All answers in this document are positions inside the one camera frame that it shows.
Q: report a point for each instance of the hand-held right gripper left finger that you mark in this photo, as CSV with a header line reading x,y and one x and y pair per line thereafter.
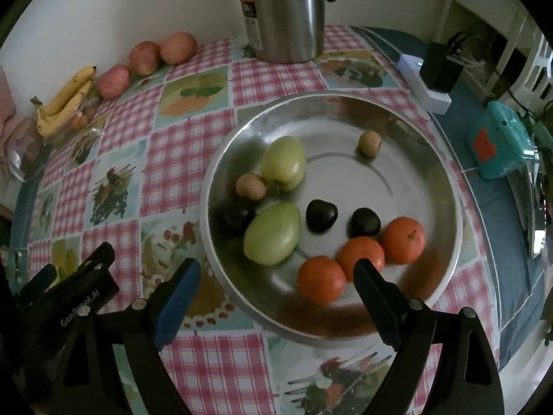
x,y
175,307

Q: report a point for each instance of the steel thermos jug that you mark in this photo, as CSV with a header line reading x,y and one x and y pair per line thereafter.
x,y
289,17

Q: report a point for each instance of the red apple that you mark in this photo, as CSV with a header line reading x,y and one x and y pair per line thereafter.
x,y
145,57
178,47
113,81

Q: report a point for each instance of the black plum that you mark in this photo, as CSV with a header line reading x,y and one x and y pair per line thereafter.
x,y
322,214
236,217
365,222

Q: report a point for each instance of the teal plastic box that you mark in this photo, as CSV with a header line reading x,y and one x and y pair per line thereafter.
x,y
501,155

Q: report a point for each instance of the green mango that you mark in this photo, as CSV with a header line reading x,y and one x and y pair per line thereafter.
x,y
272,234
283,162

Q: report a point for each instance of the shiny reflective panel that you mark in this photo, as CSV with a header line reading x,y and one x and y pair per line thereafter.
x,y
535,216

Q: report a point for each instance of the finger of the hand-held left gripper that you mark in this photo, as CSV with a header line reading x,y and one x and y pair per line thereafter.
x,y
43,277
100,256

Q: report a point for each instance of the white wooden chair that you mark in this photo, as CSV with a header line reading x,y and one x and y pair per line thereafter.
x,y
516,39

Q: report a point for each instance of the orange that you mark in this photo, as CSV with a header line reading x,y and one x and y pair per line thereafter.
x,y
402,234
322,279
358,250

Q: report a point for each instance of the clear glass bowl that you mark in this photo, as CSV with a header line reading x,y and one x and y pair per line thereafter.
x,y
86,119

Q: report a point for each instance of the yellow banana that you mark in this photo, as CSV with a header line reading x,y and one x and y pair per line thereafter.
x,y
60,114
69,90

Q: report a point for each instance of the red checked printed tablecloth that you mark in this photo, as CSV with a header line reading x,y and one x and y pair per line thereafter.
x,y
181,151

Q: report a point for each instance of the brown kiwi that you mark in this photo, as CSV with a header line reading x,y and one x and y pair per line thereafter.
x,y
250,186
370,142

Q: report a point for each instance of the pink flower bouquet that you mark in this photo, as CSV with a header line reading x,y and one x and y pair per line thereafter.
x,y
8,125

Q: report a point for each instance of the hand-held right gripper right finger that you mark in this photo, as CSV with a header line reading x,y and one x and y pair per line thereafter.
x,y
378,307

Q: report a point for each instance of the black power adapter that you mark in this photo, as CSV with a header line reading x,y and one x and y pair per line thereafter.
x,y
440,67

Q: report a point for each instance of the white power strip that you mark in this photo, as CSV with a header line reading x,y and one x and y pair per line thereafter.
x,y
427,97

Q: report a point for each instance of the round steel plate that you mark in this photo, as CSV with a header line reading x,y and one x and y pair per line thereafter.
x,y
337,116

